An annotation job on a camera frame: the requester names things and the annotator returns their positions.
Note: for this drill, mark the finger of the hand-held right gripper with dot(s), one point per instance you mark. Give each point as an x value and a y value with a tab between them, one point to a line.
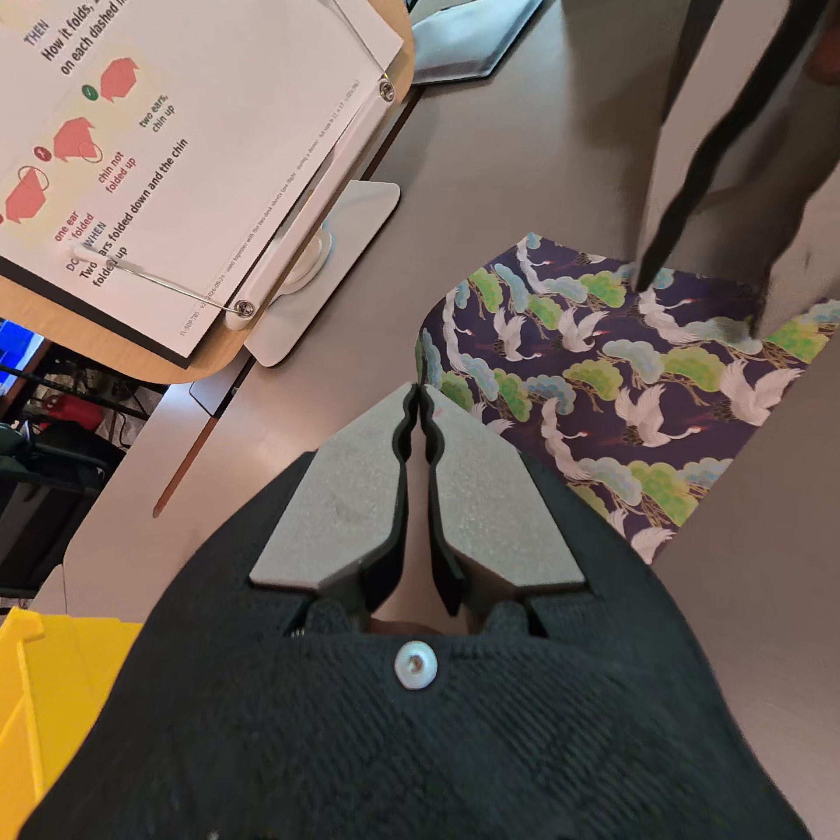
814	157
715	98

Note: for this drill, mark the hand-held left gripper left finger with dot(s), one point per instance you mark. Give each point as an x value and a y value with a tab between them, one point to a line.
334	512

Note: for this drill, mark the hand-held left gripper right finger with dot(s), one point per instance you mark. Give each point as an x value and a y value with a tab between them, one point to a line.
499	518

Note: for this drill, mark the crane patterned origami paper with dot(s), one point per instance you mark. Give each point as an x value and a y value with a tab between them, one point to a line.
590	394

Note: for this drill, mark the wooden and white document stand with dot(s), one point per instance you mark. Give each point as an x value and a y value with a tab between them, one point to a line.
341	223

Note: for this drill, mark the black chair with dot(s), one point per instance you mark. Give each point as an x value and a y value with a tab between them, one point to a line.
46	499

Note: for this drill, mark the yellow plastic bin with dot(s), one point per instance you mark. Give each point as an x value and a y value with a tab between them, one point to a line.
52	689

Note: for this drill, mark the blue storage bin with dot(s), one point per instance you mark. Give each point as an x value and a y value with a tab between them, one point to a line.
16	351

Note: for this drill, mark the printed instruction sheet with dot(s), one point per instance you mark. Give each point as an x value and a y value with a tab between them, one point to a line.
216	131

